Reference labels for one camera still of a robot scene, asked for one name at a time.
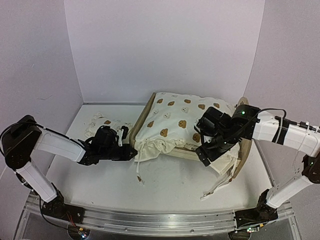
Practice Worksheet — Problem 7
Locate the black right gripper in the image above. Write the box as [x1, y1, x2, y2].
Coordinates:
[195, 130, 237, 167]

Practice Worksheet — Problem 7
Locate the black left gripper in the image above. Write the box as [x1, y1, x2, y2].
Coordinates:
[100, 143, 138, 161]

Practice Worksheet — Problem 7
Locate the wooden pet bed frame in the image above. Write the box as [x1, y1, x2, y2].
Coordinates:
[128, 92, 253, 179]

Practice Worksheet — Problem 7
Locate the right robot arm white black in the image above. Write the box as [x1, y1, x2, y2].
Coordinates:
[194, 104, 320, 230]

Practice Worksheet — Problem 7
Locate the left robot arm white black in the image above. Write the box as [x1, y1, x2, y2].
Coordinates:
[0, 115, 138, 224]

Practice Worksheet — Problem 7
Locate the small bear print pillow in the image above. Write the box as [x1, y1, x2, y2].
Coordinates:
[84, 112, 133, 138]

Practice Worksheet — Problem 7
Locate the small circuit board with leds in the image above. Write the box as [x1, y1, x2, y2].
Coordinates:
[67, 225, 91, 240]

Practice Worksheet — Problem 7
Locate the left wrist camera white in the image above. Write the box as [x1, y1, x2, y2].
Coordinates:
[116, 125, 129, 147]

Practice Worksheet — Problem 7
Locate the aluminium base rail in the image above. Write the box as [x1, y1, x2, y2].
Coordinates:
[23, 189, 295, 235]

